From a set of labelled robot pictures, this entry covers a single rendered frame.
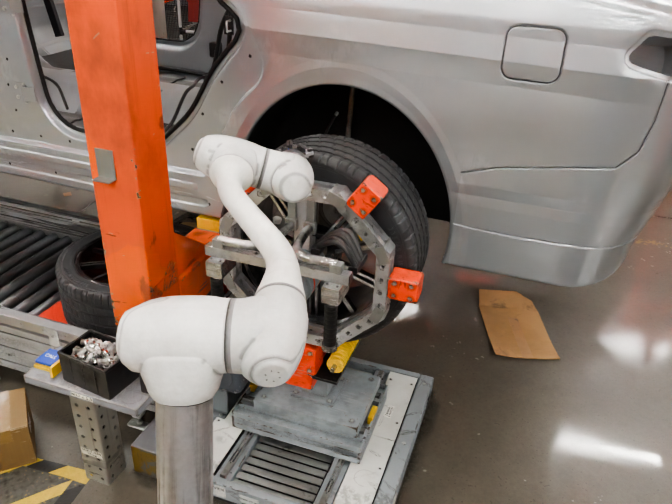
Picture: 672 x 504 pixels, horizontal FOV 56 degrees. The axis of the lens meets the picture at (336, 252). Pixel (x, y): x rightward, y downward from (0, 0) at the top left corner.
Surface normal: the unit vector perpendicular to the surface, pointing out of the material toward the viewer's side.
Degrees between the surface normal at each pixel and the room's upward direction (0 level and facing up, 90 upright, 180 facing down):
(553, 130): 90
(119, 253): 90
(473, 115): 90
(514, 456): 0
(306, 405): 0
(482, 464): 0
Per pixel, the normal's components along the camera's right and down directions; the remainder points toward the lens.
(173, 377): -0.03, 0.26
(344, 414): 0.04, -0.87
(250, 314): 0.16, -0.70
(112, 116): -0.33, 0.44
